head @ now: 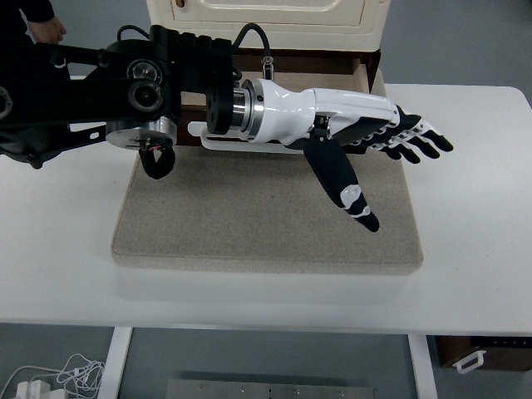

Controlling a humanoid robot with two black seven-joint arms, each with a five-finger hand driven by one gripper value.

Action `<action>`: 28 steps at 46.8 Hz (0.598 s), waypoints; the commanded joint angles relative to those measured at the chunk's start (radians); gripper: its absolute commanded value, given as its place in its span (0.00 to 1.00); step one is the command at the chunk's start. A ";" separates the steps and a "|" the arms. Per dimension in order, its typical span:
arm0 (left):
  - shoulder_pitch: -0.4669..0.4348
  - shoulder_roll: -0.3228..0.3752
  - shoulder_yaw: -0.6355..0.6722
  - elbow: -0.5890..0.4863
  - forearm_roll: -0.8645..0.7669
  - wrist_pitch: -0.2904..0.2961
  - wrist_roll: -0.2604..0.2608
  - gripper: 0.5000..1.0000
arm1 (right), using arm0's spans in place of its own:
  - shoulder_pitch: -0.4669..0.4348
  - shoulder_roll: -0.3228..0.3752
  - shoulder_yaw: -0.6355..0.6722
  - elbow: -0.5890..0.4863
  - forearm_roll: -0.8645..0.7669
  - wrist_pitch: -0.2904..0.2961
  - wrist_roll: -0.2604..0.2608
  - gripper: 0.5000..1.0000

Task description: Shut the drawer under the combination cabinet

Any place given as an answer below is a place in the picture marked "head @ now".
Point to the person's hand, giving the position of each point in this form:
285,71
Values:
47,31

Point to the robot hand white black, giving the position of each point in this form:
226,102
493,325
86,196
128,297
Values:
287,112

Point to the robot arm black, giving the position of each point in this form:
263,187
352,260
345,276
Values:
104,91

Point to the beige felt pad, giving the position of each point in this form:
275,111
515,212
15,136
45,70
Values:
249,216

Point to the grey metal plate with screws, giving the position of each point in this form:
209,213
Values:
270,390

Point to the white table leg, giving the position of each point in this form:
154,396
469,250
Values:
423,370
114,365

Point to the black table control panel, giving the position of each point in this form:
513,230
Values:
503,341

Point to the white power adapter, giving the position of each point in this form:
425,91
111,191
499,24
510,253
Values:
33,390

